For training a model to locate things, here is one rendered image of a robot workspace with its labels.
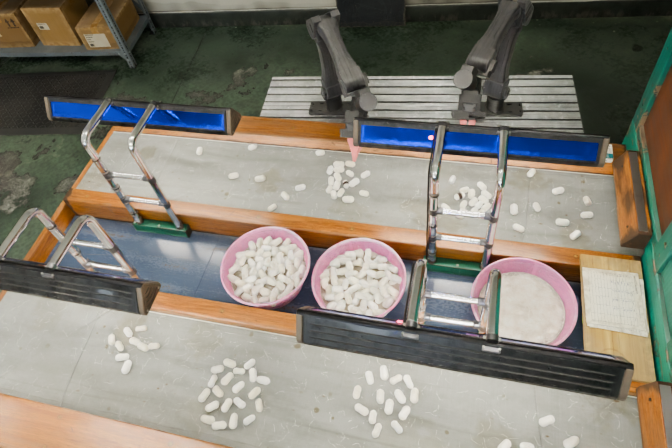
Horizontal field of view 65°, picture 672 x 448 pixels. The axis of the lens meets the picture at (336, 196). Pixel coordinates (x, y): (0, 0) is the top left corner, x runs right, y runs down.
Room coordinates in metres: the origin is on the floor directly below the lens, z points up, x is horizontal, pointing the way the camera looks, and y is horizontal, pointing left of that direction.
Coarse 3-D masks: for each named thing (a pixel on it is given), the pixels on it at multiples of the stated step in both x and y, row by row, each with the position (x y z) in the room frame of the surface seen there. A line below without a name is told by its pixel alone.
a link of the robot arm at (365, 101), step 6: (366, 78) 1.32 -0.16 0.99; (342, 84) 1.30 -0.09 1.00; (366, 84) 1.30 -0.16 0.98; (342, 90) 1.31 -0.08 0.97; (360, 90) 1.23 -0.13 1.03; (366, 90) 1.23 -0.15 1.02; (348, 96) 1.28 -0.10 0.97; (360, 96) 1.21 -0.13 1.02; (366, 96) 1.21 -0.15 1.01; (372, 96) 1.21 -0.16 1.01; (360, 102) 1.20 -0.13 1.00; (366, 102) 1.20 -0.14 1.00; (372, 102) 1.20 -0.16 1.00; (360, 108) 1.20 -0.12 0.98; (366, 108) 1.19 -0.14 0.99; (372, 108) 1.19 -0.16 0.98
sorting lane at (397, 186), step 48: (144, 144) 1.50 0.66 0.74; (192, 144) 1.45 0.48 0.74; (240, 144) 1.40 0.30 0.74; (144, 192) 1.26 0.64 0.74; (192, 192) 1.21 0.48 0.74; (240, 192) 1.17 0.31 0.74; (288, 192) 1.13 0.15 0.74; (336, 192) 1.09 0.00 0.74; (384, 192) 1.05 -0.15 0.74; (480, 192) 0.98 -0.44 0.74; (528, 192) 0.95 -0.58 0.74; (576, 192) 0.91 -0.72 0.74; (528, 240) 0.78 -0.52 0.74; (576, 240) 0.75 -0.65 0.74
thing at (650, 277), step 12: (636, 144) 0.98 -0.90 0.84; (648, 252) 0.63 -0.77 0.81; (648, 264) 0.61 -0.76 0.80; (648, 276) 0.58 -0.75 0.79; (660, 276) 0.55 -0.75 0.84; (648, 288) 0.55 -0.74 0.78; (660, 288) 0.52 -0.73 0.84; (648, 300) 0.53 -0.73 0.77; (660, 300) 0.49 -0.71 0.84; (648, 312) 0.50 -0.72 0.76; (660, 312) 0.47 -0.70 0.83; (660, 324) 0.44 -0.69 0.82; (660, 336) 0.42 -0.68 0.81; (660, 348) 0.39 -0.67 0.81; (660, 360) 0.37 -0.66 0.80; (660, 372) 0.35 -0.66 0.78
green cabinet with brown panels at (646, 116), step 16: (656, 64) 1.08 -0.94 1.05; (656, 80) 1.03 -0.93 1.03; (656, 96) 1.01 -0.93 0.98; (640, 112) 1.04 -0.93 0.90; (656, 112) 0.97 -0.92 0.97; (640, 128) 1.00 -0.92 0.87; (656, 128) 0.93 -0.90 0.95; (640, 144) 0.95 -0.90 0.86; (656, 144) 0.89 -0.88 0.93; (656, 160) 0.85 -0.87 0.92; (656, 176) 0.81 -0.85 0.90; (656, 192) 0.77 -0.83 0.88; (656, 208) 0.72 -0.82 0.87; (656, 224) 0.68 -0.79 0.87; (656, 240) 0.64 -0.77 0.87; (656, 256) 0.60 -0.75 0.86; (656, 272) 0.56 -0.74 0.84
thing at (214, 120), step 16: (48, 96) 1.37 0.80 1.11; (64, 96) 1.36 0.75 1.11; (48, 112) 1.35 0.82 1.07; (64, 112) 1.33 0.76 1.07; (80, 112) 1.32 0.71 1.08; (112, 112) 1.28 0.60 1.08; (128, 112) 1.26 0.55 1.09; (160, 112) 1.22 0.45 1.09; (176, 112) 1.21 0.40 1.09; (192, 112) 1.19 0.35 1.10; (208, 112) 1.17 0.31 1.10; (224, 112) 1.15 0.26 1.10; (144, 128) 1.22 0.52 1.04; (160, 128) 1.20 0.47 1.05; (176, 128) 1.18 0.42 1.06; (192, 128) 1.17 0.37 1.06; (208, 128) 1.15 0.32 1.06; (224, 128) 1.13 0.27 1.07
